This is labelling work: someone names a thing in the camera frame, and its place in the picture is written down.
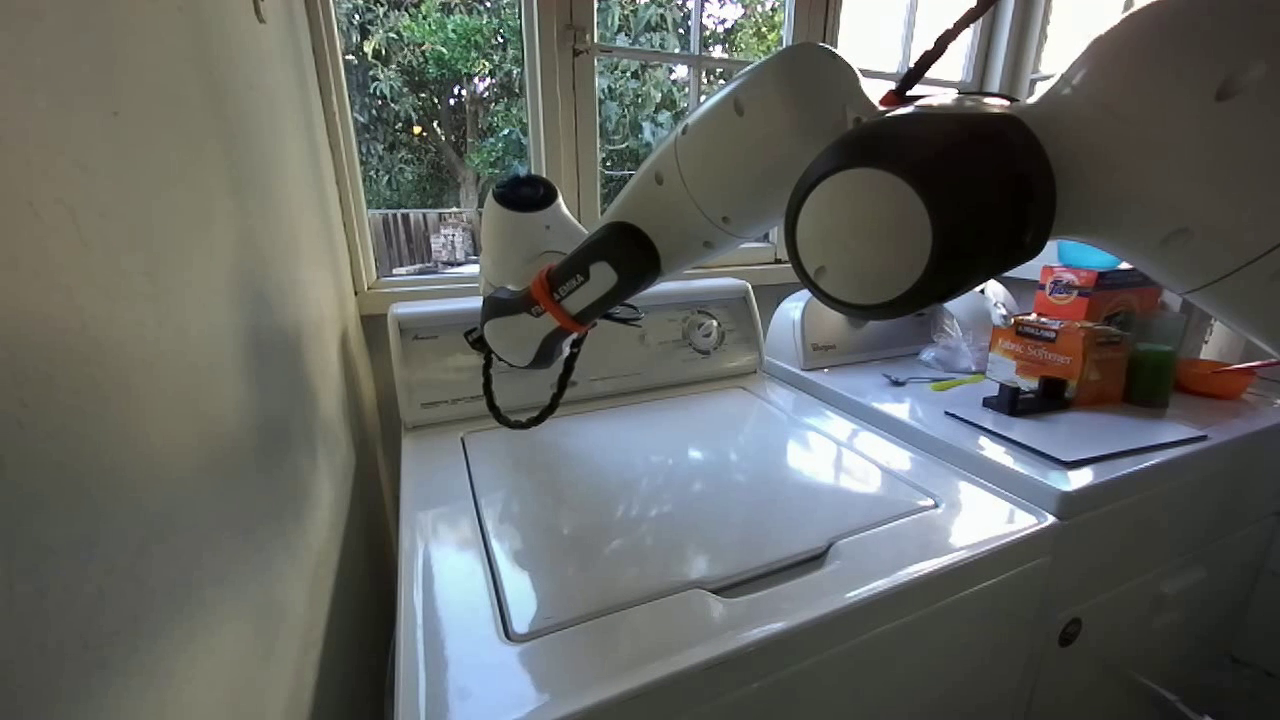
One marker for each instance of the white washer lid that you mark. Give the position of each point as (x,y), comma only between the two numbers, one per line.
(623,504)

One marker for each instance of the green container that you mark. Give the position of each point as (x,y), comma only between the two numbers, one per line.
(1149,373)

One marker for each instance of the large right washer dial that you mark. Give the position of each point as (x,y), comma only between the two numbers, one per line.
(707,334)

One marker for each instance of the white window frame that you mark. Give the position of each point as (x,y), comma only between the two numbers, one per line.
(441,101)

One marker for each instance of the white top-load washing machine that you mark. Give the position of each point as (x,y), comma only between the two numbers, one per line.
(927,617)

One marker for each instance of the dark grey mat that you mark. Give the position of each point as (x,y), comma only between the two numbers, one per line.
(1083,439)

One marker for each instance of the blue bowl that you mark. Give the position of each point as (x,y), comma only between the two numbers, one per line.
(1087,256)

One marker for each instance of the orange detergent box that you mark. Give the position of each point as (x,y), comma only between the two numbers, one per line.
(1089,359)

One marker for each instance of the black object on mat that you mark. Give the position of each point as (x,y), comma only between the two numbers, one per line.
(1029,402)

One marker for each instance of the white dryer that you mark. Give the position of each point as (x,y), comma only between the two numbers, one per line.
(1162,592)

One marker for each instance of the orange box on shelf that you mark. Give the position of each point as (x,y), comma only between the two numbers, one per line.
(1074,294)

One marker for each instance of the white plastic bag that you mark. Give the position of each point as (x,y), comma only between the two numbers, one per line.
(965,324)

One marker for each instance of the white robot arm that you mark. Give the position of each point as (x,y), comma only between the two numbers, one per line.
(1156,147)

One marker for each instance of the orange bowl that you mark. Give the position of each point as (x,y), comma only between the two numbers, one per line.
(1213,377)

